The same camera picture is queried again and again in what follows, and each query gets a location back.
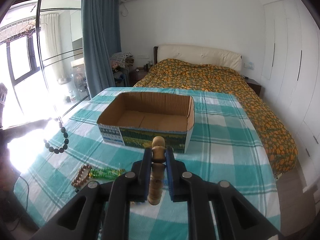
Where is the brown wooden bead bracelet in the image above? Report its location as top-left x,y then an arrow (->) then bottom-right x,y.
71,164 -> 92,188

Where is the green bead necklace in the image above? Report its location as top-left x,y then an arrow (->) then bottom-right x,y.
89,167 -> 126,181

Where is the light wooden bead bracelet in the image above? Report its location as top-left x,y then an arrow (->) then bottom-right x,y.
147,135 -> 167,205

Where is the dark bead bracelet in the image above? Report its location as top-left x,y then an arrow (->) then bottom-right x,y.
44,121 -> 70,155

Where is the open cardboard box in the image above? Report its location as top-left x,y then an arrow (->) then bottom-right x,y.
97,92 -> 195,153

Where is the dark right nightstand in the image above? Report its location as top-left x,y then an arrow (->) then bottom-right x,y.
245,77 -> 262,96

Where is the dark nightstand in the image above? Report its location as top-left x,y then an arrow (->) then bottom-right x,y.
245,77 -> 262,96
129,67 -> 148,87

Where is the dark left nightstand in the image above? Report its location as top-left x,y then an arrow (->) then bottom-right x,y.
129,67 -> 148,87

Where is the bed with orange floral duvet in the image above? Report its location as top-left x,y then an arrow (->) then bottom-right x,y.
135,59 -> 298,176

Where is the white wardrobe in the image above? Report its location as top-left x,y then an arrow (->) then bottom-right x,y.
261,0 -> 319,191

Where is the pile of clothes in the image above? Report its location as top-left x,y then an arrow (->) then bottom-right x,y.
110,52 -> 135,87

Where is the cream padded headboard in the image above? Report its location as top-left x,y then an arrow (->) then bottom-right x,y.
153,44 -> 242,72

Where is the sliding glass door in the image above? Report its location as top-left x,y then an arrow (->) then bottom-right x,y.
1,0 -> 90,126

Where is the blue curtain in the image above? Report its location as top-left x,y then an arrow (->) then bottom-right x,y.
81,0 -> 121,98

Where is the black cable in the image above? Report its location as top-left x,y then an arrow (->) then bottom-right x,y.
7,174 -> 30,230

